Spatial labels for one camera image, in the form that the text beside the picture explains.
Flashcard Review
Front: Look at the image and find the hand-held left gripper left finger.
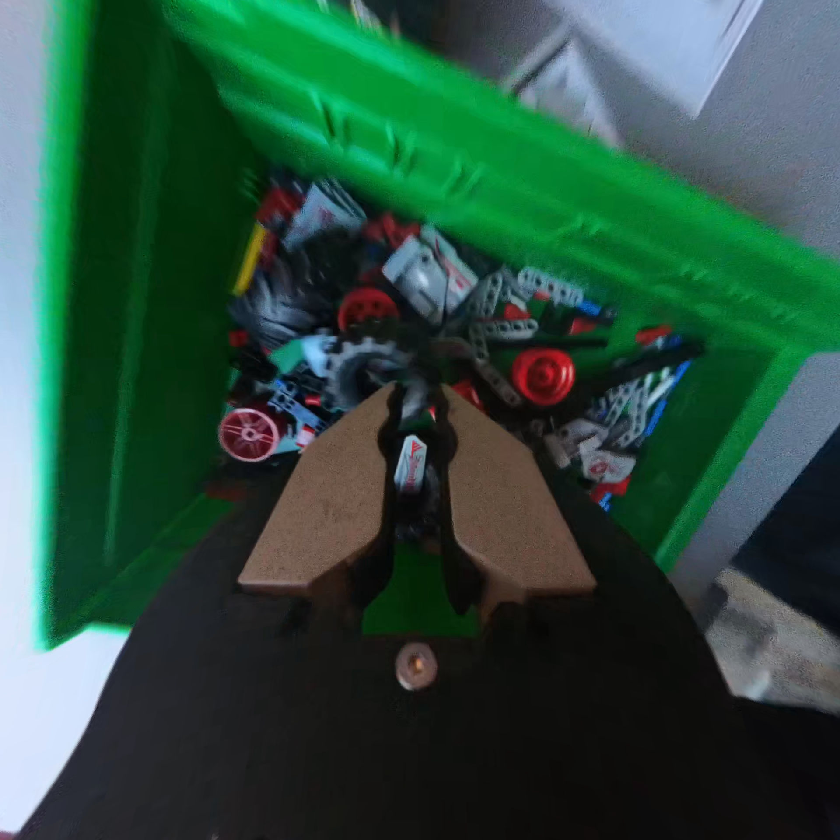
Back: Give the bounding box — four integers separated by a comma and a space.
238, 384, 404, 610

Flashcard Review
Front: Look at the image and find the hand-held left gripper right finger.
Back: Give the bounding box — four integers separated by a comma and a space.
438, 384, 598, 626

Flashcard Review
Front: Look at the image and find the white stickered lego panel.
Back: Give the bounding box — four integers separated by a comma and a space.
392, 433, 431, 497

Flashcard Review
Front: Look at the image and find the pile of lego pieces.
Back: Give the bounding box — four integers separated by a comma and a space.
217, 177, 706, 513

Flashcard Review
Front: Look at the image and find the green plastic bin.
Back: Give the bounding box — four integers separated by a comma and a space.
36, 0, 840, 651

